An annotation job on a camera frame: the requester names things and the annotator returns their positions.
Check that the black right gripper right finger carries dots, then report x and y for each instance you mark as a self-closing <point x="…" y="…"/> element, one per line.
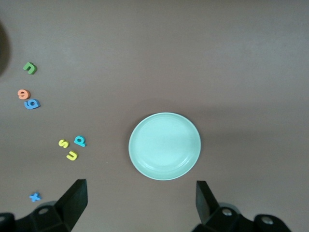
<point x="207" y="205"/>

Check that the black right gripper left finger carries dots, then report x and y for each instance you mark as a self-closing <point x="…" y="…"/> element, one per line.
<point x="72" y="203"/>

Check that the yellow foam letter u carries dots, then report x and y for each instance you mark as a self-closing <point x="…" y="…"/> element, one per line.
<point x="72" y="155"/>

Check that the yellow foam letter s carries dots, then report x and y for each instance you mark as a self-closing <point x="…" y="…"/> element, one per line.
<point x="64" y="143"/>

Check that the teal foam letter p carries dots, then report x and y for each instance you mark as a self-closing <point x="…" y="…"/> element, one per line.
<point x="80" y="140"/>

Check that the blue foam letter x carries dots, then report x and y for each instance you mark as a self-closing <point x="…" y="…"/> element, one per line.
<point x="35" y="197"/>

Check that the pale green round plate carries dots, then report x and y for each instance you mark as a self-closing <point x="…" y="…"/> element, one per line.
<point x="164" y="146"/>

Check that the blue foam letter g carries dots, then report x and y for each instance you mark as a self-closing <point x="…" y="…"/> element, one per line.
<point x="32" y="104"/>

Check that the orange o piece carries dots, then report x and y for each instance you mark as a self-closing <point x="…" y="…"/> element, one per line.
<point x="23" y="94"/>

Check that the green foam letter n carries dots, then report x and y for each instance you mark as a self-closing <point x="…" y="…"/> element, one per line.
<point x="30" y="68"/>

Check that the brown table cover sheet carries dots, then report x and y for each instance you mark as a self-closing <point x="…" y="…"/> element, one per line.
<point x="193" y="60"/>

